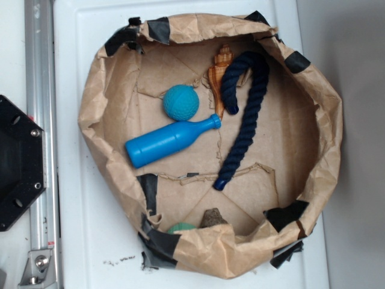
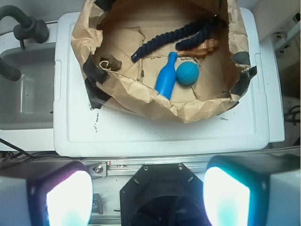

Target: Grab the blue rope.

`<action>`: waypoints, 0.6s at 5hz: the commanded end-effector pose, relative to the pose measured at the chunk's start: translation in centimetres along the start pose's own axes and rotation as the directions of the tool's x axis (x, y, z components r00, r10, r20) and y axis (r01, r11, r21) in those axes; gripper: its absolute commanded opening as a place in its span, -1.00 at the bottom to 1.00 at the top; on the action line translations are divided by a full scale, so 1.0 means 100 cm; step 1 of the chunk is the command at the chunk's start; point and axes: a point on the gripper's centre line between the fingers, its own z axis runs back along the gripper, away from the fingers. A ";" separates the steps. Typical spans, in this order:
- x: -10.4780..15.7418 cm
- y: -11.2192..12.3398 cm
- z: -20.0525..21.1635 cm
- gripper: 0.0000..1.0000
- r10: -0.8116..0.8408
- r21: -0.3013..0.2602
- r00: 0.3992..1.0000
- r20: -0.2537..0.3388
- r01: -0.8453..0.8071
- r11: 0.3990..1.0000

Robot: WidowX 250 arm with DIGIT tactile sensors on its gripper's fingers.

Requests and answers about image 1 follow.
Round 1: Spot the teal dimpled ball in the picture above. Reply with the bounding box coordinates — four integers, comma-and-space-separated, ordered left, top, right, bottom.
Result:
163, 84, 200, 121

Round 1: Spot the blue plastic bottle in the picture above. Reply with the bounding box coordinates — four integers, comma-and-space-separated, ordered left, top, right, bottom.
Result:
125, 114, 221, 169

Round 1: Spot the brown rock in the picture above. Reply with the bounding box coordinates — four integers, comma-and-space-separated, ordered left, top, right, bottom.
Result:
200, 208, 228, 228

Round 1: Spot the green ball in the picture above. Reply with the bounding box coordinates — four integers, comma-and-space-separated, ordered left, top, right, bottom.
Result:
167, 222, 197, 234

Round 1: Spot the orange striped seashell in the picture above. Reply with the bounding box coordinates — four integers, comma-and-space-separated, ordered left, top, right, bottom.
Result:
208, 44, 234, 119

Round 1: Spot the brown paper bag bin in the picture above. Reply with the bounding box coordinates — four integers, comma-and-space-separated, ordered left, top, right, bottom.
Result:
78, 13, 343, 279

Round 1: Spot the white plastic tray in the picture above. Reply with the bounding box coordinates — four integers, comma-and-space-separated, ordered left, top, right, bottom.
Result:
54, 1, 329, 288

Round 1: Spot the dark blue twisted rope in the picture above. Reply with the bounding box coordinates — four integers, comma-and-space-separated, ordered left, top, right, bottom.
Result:
212, 51, 271, 191

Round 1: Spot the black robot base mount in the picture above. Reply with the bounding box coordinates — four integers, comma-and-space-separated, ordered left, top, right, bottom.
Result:
1, 95, 45, 232

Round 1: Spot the aluminium extrusion rail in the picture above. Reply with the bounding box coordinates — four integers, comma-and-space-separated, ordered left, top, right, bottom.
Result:
24, 1, 63, 288

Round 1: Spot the metal corner bracket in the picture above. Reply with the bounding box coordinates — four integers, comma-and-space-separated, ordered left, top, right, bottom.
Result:
18, 249, 55, 288

